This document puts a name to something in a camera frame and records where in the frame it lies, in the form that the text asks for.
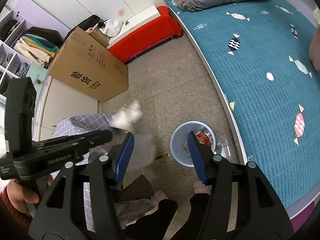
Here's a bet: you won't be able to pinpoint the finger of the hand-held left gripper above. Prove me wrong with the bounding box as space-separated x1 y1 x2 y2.
57 129 101 141
37 129 114 156

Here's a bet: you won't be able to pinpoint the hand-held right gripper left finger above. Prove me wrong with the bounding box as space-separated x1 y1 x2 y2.
28 132 135 240

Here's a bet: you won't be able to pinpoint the blue plastic bucket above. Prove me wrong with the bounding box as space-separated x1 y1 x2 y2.
170 121 217 167

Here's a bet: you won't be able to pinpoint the lilac stair shelf cabinet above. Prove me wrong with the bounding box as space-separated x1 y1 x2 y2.
0 0 71 98

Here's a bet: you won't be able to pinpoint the red snack packet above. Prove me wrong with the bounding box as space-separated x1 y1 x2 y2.
196 132 211 146

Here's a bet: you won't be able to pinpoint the white plastic bag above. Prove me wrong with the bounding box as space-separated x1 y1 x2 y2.
100 18 124 38

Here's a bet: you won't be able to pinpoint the person's left forearm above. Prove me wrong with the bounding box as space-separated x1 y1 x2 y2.
0 186 34 231

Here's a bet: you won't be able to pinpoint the pink hanging garment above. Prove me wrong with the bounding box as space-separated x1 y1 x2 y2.
309 28 320 71

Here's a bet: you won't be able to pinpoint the red bench white top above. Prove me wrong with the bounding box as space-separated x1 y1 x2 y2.
107 5 183 63

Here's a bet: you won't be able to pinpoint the large cardboard box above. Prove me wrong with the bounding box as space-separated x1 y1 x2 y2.
47 27 129 103

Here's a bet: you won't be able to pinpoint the grey checked tablecloth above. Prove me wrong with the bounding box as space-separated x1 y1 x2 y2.
56 113 118 230

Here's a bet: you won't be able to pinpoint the pink slipper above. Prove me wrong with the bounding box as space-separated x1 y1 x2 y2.
151 190 167 206
194 181 211 195

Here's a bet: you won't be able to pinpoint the person's left hand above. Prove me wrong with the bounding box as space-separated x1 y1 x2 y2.
7 176 54 204

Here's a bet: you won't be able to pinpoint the black clothes bundle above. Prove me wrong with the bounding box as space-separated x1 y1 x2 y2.
0 19 19 41

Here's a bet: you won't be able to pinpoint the cream hanging jacket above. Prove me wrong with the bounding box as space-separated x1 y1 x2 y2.
13 36 56 68

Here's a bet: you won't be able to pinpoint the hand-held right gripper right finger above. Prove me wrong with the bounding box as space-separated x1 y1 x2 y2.
187 131 294 240

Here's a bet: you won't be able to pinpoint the bed with teal sheet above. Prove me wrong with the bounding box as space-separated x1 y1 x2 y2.
152 0 320 233

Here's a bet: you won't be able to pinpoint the grey patterned cloth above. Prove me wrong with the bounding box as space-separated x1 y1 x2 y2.
115 198 156 228

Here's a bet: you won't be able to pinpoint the person's black trousers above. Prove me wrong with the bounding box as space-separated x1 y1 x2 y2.
123 192 211 240

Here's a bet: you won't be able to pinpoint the teal hanging garment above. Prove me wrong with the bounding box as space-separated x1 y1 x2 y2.
27 36 58 52

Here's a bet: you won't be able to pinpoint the black hanging coat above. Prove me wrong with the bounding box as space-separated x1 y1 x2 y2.
25 27 63 48

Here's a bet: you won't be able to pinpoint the white low cabinet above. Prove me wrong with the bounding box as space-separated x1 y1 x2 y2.
35 76 103 141

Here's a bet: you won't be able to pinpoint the folded grey clothes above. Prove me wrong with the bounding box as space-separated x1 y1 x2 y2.
16 62 32 78
0 52 16 67

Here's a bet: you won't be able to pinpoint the dark dotted cushion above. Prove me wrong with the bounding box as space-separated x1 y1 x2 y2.
112 175 154 203

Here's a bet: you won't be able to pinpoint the black bag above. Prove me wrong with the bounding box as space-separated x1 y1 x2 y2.
77 15 101 31

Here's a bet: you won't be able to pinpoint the white tissue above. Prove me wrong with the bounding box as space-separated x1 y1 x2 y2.
111 100 144 131

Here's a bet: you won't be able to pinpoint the small cardboard box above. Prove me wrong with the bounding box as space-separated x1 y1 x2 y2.
90 26 110 48

